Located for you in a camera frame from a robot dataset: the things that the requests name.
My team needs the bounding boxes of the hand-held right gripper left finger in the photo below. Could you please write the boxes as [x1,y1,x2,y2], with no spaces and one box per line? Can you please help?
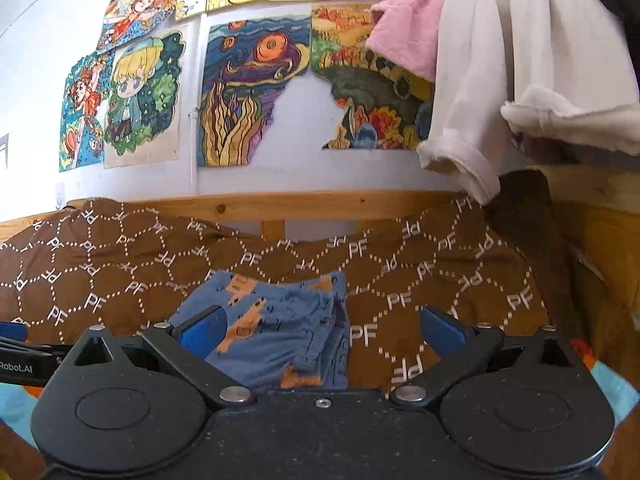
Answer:
[72,304,257,409]

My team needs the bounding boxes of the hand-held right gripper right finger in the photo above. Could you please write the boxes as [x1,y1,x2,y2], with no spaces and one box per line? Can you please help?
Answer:
[388,305,577,409]

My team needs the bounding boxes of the blue pants with orange print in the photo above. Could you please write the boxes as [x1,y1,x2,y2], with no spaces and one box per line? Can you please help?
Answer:
[167,270,352,392]

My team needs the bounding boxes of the brown patterned blanket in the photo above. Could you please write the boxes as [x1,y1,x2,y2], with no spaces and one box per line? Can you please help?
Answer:
[0,195,551,391]

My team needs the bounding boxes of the wooden cabinet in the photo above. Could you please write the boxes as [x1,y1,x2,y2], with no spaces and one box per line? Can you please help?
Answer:
[539,152,640,378]

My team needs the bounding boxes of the white hanging garment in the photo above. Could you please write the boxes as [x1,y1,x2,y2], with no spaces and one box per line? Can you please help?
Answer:
[416,0,640,206]

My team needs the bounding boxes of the pink towel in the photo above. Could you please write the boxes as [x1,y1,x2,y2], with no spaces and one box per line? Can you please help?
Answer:
[364,0,457,84]

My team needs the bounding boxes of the white wall pipe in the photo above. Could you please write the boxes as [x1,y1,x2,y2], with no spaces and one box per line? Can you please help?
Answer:
[188,106,202,196]

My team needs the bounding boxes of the orange-haired cartoon girl wall poster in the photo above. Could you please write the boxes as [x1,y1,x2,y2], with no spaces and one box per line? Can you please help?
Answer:
[58,51,117,174]
[97,0,185,55]

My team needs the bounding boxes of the blond cartoon child wall poster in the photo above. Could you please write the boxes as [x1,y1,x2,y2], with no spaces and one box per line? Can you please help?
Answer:
[102,29,187,169]

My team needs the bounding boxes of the swirly sea wall poster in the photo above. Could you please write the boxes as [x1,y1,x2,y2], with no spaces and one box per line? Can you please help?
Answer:
[196,14,312,169]

